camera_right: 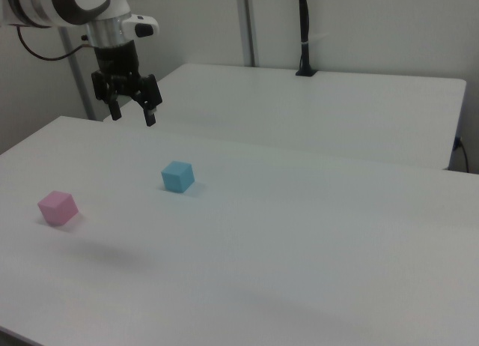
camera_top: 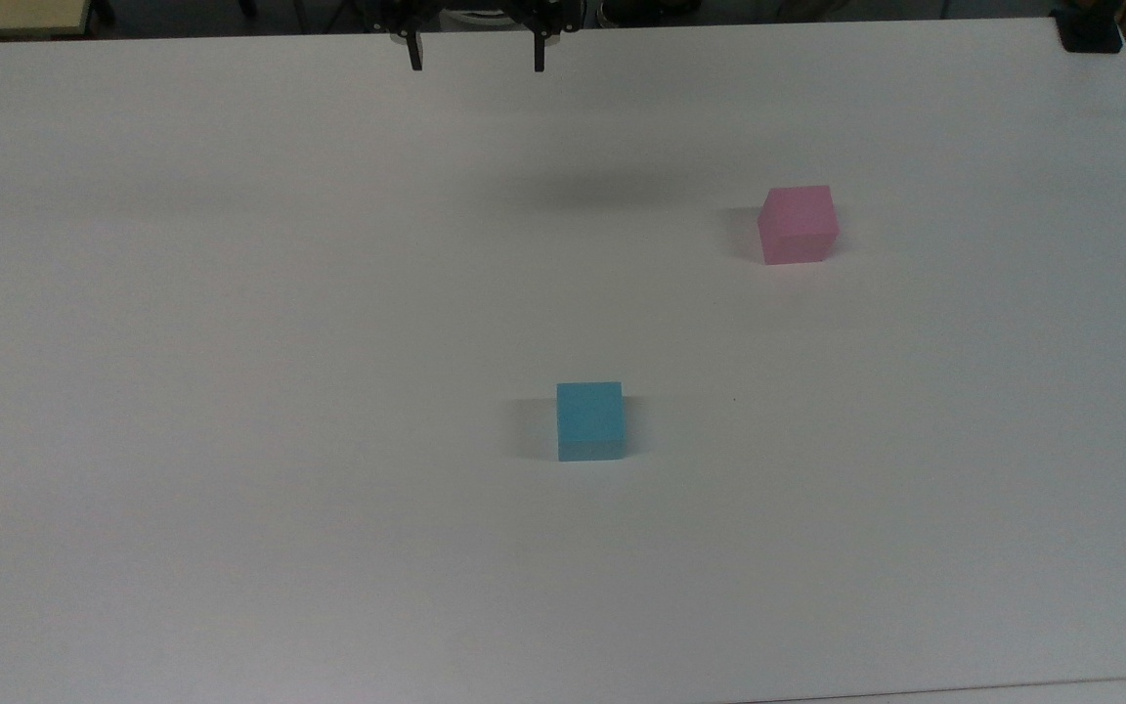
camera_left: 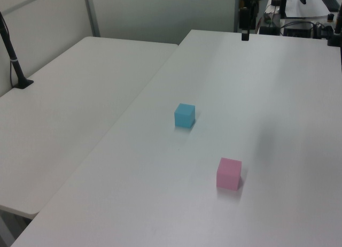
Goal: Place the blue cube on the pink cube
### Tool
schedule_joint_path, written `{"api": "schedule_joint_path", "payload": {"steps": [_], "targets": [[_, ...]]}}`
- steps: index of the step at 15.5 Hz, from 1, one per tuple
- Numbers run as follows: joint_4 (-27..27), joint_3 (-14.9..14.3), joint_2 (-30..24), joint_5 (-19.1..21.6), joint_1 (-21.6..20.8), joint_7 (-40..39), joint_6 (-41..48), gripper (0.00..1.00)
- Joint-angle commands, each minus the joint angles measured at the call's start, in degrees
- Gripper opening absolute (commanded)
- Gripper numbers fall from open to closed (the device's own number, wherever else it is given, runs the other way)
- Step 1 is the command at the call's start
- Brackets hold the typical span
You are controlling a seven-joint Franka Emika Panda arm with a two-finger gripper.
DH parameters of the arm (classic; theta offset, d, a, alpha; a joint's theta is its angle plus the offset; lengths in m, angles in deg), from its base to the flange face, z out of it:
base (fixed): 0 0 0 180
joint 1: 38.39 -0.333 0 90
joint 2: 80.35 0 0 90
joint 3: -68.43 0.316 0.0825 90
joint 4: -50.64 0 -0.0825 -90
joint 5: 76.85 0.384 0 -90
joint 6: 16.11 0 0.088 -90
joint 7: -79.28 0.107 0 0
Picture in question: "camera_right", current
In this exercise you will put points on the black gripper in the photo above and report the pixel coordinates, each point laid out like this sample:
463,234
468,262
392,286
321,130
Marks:
116,63

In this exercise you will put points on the blue cube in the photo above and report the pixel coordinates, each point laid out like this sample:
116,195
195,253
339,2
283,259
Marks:
176,177

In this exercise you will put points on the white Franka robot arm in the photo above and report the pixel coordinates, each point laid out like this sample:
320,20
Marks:
37,1

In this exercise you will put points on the pink cube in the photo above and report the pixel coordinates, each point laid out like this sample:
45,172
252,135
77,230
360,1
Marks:
56,209

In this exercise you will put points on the white side table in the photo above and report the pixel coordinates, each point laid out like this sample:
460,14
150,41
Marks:
299,110

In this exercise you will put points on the grey metal frame post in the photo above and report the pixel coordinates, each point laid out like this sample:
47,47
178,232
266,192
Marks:
247,24

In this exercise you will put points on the black camera stand pole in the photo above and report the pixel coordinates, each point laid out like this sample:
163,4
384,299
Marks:
305,24

